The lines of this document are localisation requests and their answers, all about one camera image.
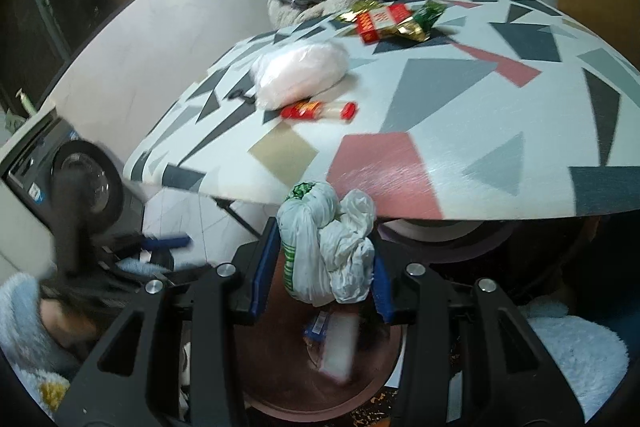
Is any white pump bottle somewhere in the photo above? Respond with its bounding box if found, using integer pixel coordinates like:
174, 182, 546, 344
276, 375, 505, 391
14, 89, 36, 115

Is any red capped clear tube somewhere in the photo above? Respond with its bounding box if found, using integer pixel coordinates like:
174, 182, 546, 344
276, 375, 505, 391
280, 101, 359, 122

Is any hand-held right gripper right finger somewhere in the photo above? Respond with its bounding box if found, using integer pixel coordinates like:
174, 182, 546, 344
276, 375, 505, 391
370, 252, 591, 427

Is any white fluffy cloth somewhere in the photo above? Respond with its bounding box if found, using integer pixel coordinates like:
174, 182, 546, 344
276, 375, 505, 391
517, 297, 631, 420

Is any red packet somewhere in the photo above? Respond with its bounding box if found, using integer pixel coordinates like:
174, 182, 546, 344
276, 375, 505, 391
356, 4, 413, 44

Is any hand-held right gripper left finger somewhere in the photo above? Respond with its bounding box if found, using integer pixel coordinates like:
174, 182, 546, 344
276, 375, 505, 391
55, 217, 281, 427

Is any person's left forearm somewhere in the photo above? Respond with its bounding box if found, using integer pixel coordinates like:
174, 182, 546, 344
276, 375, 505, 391
0, 272, 86, 413

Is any green wrapper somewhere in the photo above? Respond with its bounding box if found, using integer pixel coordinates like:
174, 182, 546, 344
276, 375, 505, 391
412, 1, 447, 30

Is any brown round bin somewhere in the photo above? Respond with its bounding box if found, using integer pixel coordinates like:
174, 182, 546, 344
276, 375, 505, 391
235, 227, 406, 420

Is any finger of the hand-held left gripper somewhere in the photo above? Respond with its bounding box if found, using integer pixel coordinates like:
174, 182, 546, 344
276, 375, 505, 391
115, 257, 217, 289
102, 232, 193, 258

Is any grey washing machine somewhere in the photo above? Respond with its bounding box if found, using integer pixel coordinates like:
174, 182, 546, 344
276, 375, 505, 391
0, 107, 146, 268

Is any gold foil wrapper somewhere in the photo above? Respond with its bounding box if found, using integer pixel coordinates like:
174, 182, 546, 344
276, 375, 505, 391
335, 9, 436, 42

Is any white fleece garment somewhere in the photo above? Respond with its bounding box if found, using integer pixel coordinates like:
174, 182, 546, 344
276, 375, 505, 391
267, 0, 361, 28

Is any blue cardboard box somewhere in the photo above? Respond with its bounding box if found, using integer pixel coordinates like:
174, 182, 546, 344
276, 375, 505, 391
302, 311, 333, 343

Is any white plastic bag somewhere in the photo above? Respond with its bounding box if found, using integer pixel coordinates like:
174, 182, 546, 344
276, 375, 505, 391
276, 179, 377, 307
250, 39, 349, 110

